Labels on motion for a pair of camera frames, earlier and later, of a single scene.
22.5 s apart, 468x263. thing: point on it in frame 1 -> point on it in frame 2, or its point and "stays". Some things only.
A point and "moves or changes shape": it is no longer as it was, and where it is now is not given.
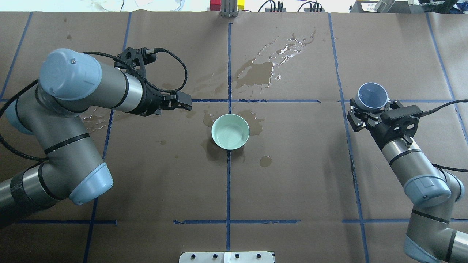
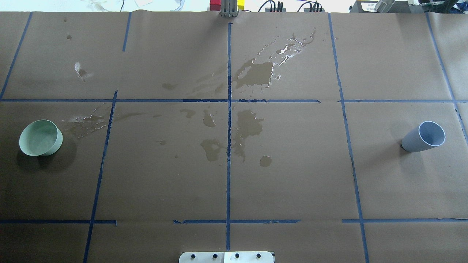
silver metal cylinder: x=384 y=6 stays
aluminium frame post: x=229 y=8 stays
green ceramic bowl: x=230 y=131 moves or changes shape
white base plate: x=226 y=257 stays
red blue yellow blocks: x=215 y=5 stays
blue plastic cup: x=371 y=96 -> x=427 y=135
